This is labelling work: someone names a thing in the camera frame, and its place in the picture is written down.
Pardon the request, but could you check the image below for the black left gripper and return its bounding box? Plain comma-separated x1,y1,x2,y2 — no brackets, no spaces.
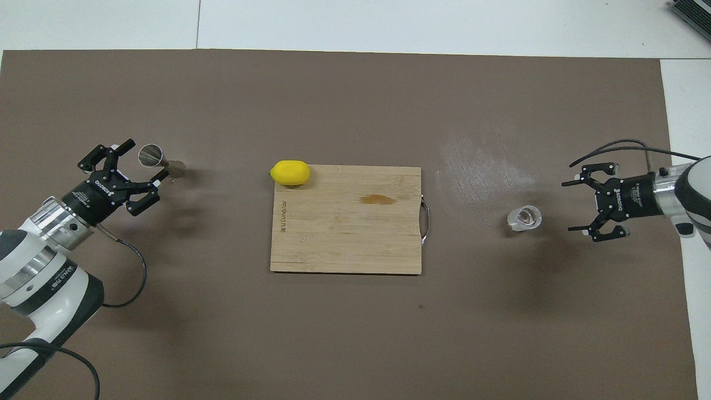
61,139,167,224

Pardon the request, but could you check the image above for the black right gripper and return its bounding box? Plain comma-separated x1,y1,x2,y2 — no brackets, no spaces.
562,163,664,242

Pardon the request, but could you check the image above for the steel jigger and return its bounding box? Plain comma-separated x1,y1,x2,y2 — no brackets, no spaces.
138,144,186,179

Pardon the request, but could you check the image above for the clear glass cup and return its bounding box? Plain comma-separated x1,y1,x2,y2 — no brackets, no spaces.
507,205,542,232

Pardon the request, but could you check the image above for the yellow lemon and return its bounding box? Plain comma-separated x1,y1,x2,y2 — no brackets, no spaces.
269,160,311,186

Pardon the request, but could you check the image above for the bamboo cutting board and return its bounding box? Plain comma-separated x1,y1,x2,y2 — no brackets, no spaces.
270,164,431,276

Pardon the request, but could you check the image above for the brown table mat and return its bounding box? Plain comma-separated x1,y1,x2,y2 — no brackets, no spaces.
0,49,699,400

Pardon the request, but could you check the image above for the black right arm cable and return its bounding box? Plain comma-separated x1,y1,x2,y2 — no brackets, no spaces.
569,139,702,167

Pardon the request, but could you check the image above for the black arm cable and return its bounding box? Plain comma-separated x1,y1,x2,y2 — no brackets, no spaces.
0,222,148,400
569,139,702,167

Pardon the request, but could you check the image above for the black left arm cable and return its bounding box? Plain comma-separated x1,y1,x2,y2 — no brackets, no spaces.
0,222,148,400

